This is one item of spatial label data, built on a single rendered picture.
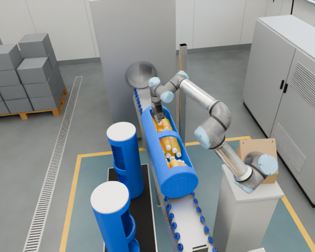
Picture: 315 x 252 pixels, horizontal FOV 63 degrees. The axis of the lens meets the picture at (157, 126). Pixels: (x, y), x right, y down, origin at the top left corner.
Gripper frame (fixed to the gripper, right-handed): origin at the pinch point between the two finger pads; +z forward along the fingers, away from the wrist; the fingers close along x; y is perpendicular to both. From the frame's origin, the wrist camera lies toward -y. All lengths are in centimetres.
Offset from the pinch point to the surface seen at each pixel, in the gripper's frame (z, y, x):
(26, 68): 70, 236, 174
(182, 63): 1, 75, -34
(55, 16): 72, 440, 158
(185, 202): 50, -39, -10
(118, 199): 37, -34, 38
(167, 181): 25.7, -33.7, 1.1
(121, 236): 70, -47, 42
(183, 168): 20.4, -29.0, -11.4
